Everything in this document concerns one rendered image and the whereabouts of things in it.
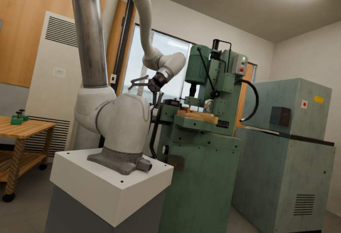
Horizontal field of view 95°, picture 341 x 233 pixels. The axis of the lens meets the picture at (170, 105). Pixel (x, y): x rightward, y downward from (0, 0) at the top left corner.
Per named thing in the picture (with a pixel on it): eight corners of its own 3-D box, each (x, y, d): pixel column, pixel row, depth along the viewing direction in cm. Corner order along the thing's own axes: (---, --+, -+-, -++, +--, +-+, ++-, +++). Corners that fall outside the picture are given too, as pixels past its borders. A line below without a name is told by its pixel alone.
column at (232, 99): (198, 128, 152) (212, 56, 153) (218, 131, 157) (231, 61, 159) (210, 133, 130) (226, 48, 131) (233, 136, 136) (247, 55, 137)
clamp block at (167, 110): (158, 114, 130) (160, 103, 131) (173, 117, 134) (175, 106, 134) (161, 115, 116) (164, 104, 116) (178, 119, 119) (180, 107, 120)
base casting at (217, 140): (160, 130, 154) (162, 121, 154) (212, 138, 168) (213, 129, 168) (172, 141, 110) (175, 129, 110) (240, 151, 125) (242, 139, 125)
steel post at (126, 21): (95, 158, 233) (130, -18, 238) (103, 158, 236) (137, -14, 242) (94, 160, 224) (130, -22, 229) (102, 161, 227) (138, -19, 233)
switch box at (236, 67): (230, 74, 133) (234, 56, 134) (240, 76, 136) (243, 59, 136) (235, 73, 127) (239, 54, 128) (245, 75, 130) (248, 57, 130)
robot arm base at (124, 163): (136, 180, 49) (140, 162, 49) (84, 159, 56) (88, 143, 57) (159, 167, 66) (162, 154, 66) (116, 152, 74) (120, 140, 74)
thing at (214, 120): (183, 114, 144) (184, 110, 144) (185, 115, 145) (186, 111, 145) (214, 123, 92) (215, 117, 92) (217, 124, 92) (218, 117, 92)
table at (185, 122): (153, 115, 152) (154, 109, 153) (182, 120, 160) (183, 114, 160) (168, 124, 94) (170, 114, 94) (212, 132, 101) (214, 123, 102)
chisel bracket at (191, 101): (182, 105, 139) (184, 96, 139) (197, 108, 142) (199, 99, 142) (185, 105, 131) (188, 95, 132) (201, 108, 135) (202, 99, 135)
